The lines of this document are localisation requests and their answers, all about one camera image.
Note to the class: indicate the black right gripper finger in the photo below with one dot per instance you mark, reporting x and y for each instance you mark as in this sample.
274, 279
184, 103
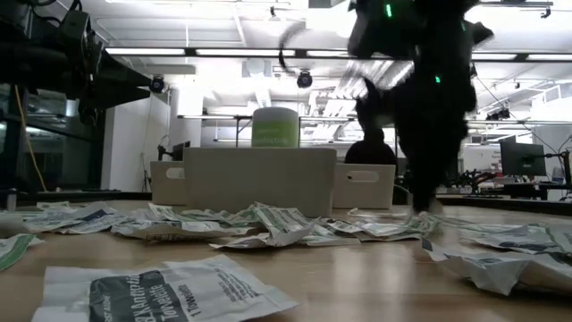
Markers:
414, 174
431, 170

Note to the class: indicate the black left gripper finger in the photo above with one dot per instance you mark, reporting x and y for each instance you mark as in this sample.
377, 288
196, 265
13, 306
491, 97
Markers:
120, 66
116, 93

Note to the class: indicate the large dark print packet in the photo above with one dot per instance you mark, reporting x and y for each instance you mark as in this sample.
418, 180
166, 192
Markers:
491, 268

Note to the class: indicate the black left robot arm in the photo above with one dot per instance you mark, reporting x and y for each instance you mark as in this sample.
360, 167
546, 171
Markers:
27, 49

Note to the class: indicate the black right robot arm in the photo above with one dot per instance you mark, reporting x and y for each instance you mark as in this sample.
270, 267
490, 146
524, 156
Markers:
424, 27

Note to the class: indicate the white light strip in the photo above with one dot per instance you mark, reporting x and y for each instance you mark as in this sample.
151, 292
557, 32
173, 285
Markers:
549, 57
147, 51
326, 53
246, 52
493, 56

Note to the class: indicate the person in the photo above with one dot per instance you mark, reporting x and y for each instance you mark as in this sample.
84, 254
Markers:
371, 152

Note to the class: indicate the white plastic storage bin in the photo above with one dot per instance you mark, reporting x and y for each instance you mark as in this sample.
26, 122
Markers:
364, 197
165, 188
259, 183

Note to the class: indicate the small black ceiling device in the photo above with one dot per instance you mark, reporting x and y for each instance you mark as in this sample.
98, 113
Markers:
498, 115

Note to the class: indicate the black monitor stand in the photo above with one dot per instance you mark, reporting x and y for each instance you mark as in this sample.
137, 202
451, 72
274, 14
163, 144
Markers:
163, 153

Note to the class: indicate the silver ceiling pipes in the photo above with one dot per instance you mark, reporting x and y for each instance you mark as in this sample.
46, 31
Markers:
357, 80

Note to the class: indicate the dark glass partition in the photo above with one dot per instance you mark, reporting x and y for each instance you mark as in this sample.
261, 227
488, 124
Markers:
58, 156

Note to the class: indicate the small black monitor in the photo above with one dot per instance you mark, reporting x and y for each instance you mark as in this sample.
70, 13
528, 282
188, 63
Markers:
181, 151

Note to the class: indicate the dark background desk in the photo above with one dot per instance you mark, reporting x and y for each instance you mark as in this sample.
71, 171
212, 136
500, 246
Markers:
514, 205

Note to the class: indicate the black computer monitor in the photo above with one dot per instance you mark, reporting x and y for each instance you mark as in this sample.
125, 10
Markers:
523, 158

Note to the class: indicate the black background ledge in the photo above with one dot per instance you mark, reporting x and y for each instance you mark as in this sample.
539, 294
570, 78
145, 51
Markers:
89, 196

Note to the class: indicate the dark print white packet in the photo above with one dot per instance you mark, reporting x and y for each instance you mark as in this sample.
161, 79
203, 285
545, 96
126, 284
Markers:
523, 243

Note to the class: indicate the blue print white packet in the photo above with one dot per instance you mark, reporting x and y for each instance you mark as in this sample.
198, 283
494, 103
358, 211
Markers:
96, 217

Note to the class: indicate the plain white packet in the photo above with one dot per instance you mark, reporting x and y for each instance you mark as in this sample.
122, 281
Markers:
49, 222

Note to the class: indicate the green wipes canister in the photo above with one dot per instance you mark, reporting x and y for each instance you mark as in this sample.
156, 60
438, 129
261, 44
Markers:
275, 129

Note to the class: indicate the small silver cylinder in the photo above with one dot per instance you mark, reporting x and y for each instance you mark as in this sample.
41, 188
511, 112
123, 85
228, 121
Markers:
11, 199

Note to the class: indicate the long white packet tan underside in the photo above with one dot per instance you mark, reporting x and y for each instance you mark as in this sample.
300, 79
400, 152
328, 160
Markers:
179, 230

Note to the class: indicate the crumpled white packet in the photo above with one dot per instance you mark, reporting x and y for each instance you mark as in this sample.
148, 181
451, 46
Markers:
11, 226

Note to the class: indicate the crumpled blue print packet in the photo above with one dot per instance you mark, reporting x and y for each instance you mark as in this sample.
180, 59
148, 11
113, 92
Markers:
250, 241

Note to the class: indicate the large antiseptic towelette packet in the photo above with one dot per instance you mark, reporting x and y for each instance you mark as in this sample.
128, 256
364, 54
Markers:
134, 295

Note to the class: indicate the black dome ceiling camera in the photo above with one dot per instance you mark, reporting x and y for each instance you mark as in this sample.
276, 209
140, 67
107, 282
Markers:
305, 79
157, 84

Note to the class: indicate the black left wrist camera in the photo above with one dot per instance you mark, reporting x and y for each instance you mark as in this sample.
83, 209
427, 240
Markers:
75, 22

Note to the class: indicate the black overhead frame beam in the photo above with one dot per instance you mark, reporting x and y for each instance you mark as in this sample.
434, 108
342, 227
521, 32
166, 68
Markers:
190, 52

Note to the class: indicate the black metal workstation frame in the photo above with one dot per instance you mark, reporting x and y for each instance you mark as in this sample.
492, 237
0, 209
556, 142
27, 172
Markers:
322, 119

